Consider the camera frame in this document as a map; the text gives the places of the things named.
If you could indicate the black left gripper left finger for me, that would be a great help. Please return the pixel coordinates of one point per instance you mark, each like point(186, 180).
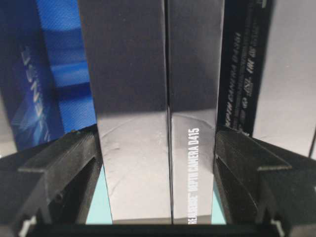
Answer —
point(55, 180)

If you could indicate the black d435i box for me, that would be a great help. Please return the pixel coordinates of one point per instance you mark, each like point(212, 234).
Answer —
point(44, 81)
point(268, 72)

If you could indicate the clear plastic storage case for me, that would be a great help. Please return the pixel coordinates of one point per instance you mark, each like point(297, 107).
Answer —
point(98, 202)

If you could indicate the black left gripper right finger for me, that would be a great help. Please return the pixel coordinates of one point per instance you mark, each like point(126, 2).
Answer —
point(255, 179)

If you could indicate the black D415 box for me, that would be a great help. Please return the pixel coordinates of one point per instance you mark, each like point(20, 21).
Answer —
point(154, 70)

